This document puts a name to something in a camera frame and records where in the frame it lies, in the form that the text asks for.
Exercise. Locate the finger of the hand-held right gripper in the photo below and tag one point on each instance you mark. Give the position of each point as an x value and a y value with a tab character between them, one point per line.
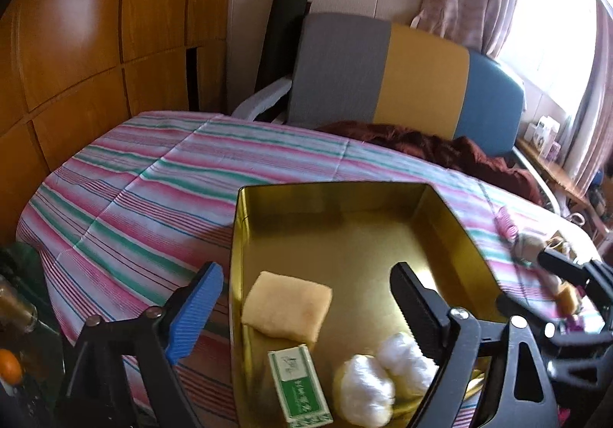
531	315
586	274

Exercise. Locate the white carton box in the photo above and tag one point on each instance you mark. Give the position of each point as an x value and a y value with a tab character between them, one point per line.
543	131

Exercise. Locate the orange fruit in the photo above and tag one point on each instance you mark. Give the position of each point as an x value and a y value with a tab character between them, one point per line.
9	365

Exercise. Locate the white foam piece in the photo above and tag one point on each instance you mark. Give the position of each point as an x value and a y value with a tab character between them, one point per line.
261	102

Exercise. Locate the window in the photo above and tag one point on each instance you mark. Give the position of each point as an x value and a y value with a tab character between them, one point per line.
555	25

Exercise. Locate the yellow sponge cake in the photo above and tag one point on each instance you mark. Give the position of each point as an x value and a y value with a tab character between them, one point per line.
287	303

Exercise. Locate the maroon tin box gold interior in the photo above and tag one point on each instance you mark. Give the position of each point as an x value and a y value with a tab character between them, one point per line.
364	241

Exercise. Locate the glass jar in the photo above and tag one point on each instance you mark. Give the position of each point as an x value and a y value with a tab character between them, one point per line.
17	308

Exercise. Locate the white cotton ball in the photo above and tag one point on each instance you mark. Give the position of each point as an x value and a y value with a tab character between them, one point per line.
407	358

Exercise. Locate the grey bed rail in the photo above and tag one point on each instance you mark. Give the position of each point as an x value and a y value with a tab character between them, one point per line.
536	174

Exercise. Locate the wooden wardrobe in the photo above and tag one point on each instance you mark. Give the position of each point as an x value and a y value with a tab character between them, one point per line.
96	35

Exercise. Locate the small green paper box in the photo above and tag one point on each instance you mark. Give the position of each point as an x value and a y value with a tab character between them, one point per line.
299	385

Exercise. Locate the dark red blanket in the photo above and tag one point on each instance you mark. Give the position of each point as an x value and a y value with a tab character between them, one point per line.
450	150

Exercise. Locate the striped bedsheet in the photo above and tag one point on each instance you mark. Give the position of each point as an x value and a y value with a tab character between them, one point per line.
143	198

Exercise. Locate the wooden desk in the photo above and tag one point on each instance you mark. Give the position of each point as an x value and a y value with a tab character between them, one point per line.
560	176

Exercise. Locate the black rolled mat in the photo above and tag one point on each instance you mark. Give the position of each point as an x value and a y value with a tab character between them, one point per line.
280	40

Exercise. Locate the lilac carton box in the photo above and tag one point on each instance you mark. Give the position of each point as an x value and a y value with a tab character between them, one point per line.
553	152

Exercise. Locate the grey yellow blue headboard cushion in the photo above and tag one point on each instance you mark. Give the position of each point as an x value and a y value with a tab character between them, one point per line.
373	78

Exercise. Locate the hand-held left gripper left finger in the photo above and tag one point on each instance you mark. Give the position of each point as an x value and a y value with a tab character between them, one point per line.
191	315

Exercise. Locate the white round snacks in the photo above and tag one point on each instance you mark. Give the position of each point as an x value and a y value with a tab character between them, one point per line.
364	389

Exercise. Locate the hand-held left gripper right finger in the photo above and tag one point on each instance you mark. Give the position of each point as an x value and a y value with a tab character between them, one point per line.
421	310

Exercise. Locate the pink plastic item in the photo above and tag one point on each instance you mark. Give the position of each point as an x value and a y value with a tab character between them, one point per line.
506	223

